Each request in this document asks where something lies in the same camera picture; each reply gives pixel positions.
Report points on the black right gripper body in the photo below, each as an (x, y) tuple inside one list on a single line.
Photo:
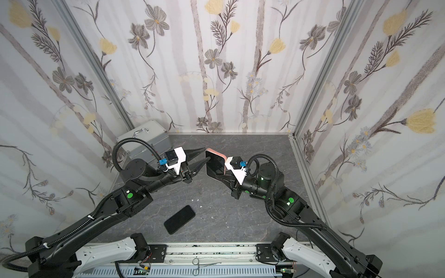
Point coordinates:
[(230, 179)]

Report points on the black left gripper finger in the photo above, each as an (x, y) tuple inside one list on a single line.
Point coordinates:
[(193, 153), (195, 167)]

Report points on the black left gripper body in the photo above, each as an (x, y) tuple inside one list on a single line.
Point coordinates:
[(185, 172)]

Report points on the phone with black screen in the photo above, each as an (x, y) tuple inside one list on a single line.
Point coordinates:
[(216, 164)]

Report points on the pink phone case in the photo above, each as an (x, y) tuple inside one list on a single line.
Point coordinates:
[(216, 153)]

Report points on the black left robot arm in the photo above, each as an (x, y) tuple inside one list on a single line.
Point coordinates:
[(56, 256)]

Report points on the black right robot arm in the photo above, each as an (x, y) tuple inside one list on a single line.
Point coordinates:
[(333, 258)]

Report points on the silver aluminium case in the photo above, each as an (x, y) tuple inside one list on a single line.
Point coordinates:
[(153, 134)]

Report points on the black phone near left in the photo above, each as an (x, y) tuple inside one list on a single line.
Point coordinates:
[(179, 219)]

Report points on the metal forceps scissors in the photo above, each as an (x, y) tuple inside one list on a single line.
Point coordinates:
[(199, 266)]

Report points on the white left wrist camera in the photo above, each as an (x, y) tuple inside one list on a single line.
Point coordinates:
[(172, 160)]

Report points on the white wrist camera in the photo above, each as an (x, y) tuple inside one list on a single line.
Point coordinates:
[(236, 166), (172, 160)]

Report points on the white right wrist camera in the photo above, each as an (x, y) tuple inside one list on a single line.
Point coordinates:
[(236, 166)]

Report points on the white perforated cable tray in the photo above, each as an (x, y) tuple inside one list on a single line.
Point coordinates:
[(216, 271)]

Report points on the aluminium corner frame post left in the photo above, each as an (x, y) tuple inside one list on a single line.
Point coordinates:
[(94, 62)]

